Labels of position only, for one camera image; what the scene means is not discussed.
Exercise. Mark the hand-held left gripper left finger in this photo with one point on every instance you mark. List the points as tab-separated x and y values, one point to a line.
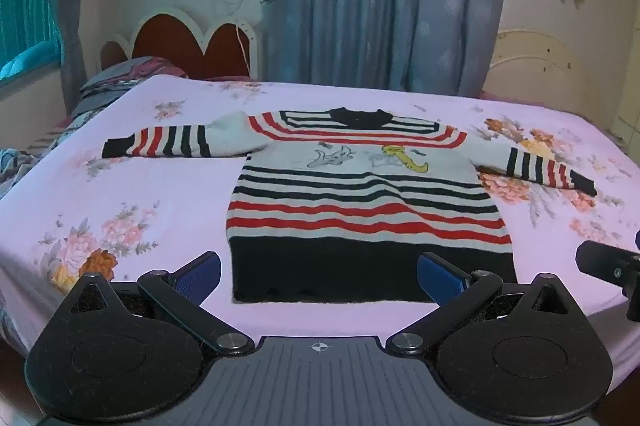
202	277

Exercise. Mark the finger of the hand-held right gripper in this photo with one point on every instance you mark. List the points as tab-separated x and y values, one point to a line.
600	262

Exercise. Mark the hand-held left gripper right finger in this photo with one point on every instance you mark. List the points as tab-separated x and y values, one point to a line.
440	277

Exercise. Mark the striped knit sweater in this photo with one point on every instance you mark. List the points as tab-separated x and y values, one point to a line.
350	206

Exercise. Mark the pink floral bed sheet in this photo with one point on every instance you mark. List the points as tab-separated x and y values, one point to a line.
175	206

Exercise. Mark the cream arched headboard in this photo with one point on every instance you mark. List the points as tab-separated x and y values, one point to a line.
540	66

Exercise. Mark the pink patterned pillow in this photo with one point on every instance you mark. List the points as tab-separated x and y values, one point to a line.
130	73

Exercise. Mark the grey crumpled blanket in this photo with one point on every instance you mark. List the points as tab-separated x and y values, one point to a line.
15	166

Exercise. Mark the red scalloped headboard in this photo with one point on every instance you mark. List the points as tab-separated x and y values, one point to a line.
170	41

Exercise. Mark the grey-blue patterned curtain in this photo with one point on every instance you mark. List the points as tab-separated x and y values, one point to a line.
375	6

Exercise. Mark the plain grey curtain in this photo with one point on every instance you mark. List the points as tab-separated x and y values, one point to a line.
70	6

